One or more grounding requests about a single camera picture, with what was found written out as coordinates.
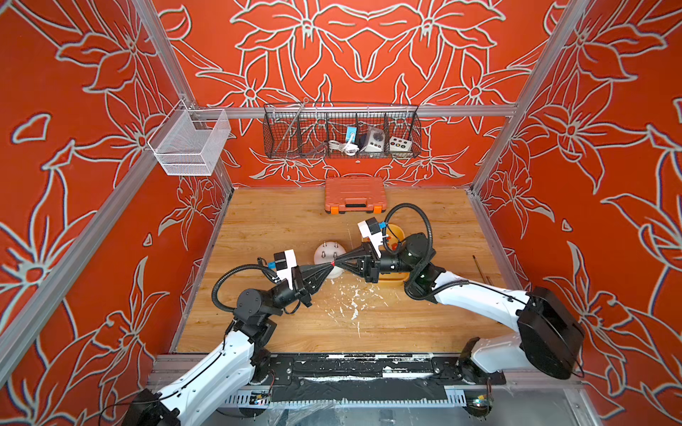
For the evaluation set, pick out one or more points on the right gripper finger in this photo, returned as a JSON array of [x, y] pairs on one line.
[[356, 269], [356, 254]]

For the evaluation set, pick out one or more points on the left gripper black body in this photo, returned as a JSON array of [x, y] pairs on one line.
[[296, 295]]

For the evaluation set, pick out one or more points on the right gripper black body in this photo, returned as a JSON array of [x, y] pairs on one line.
[[392, 264]]

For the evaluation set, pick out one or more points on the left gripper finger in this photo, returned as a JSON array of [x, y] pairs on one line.
[[320, 271], [312, 286]]

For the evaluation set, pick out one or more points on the white dome with screws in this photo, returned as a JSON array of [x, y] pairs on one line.
[[328, 252]]

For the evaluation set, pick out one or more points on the yellow plastic tray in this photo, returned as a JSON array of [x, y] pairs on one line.
[[395, 238]]

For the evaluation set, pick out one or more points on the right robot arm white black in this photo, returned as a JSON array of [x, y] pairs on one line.
[[543, 333]]

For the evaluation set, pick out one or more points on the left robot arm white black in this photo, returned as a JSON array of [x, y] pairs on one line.
[[241, 355]]

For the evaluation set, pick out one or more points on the orange tool case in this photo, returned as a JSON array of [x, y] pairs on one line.
[[355, 194]]

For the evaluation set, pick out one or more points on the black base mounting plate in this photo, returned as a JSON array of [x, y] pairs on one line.
[[361, 380]]

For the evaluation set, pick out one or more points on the white socket block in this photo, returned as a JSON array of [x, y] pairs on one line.
[[400, 147]]

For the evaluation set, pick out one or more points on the white power adapter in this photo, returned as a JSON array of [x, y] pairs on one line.
[[374, 141]]

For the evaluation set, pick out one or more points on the blue white small box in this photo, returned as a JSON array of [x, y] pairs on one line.
[[351, 134]]

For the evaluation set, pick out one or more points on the orange handled screwdriver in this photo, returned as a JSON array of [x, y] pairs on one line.
[[483, 277]]

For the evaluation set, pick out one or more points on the black wire wall basket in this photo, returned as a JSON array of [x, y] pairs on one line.
[[317, 130]]

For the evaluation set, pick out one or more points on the clear plastic wall bin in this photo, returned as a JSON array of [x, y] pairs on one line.
[[185, 148]]

